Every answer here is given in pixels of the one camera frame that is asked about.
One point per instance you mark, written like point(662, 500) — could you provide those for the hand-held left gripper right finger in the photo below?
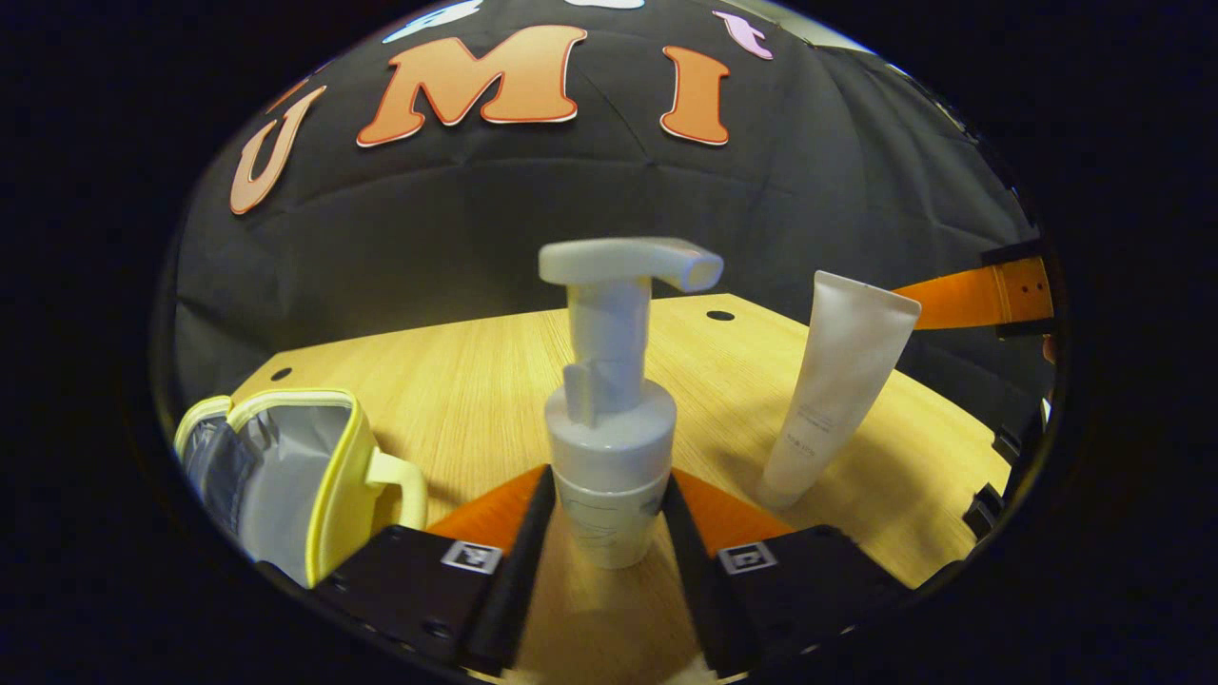
point(699, 580)

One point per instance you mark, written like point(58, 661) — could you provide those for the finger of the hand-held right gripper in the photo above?
point(980, 297)

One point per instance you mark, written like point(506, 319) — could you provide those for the white squeeze tube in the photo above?
point(837, 381)

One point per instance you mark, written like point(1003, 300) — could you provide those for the white pump bottle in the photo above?
point(609, 428)

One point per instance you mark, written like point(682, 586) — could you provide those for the small yellow suitcase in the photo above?
point(285, 476)

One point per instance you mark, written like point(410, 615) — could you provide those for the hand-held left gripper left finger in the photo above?
point(519, 580)

